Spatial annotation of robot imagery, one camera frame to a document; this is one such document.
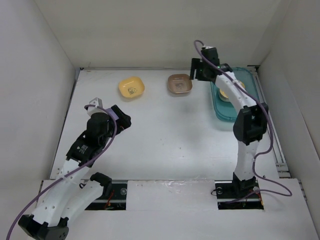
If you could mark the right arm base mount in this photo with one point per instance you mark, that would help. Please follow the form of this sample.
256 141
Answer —
237 194

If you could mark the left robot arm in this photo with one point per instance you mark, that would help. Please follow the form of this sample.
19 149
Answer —
67 197

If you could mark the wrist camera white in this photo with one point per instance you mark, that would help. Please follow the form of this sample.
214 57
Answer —
206 47
95 106

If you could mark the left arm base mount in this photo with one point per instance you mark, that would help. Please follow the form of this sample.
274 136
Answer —
114 194

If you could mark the brown panda plate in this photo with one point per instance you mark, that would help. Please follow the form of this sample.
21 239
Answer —
178 84

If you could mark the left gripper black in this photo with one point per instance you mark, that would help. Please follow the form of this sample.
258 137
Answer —
123 120

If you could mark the yellow panda plate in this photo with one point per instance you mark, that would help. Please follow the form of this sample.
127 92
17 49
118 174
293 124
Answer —
233 90
131 87

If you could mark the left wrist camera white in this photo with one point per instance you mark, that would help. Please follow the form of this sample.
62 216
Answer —
95 106

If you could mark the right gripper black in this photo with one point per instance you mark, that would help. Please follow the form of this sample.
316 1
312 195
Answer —
197 63

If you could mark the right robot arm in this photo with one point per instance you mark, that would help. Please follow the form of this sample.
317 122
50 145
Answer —
252 115

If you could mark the teal plastic bin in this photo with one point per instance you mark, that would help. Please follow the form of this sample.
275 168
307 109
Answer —
226 111

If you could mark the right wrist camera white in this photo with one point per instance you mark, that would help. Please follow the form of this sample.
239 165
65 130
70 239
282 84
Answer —
206 47

